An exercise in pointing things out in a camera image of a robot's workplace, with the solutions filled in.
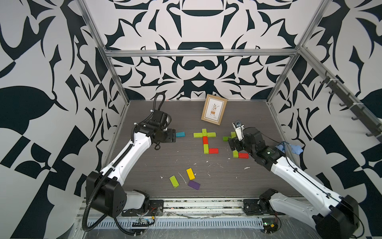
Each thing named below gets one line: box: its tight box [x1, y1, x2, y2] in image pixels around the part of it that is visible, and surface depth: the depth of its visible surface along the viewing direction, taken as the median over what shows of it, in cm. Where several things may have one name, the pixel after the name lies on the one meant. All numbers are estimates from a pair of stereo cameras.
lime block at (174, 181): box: [169, 174, 180, 189], surface depth 83 cm
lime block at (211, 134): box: [206, 132, 217, 138], surface depth 102 cm
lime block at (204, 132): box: [201, 128, 208, 137], surface depth 103 cm
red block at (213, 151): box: [208, 147, 220, 154], surface depth 96 cm
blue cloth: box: [290, 144, 304, 155], surface depth 74 cm
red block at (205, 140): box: [202, 135, 209, 145], surface depth 101 cm
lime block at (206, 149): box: [203, 143, 209, 155], surface depth 96 cm
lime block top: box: [193, 132, 203, 138], surface depth 101 cm
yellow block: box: [186, 167, 196, 181], surface depth 86 cm
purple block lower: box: [188, 180, 201, 191], surface depth 84 cm
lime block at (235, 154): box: [232, 149, 239, 158], surface depth 93 cm
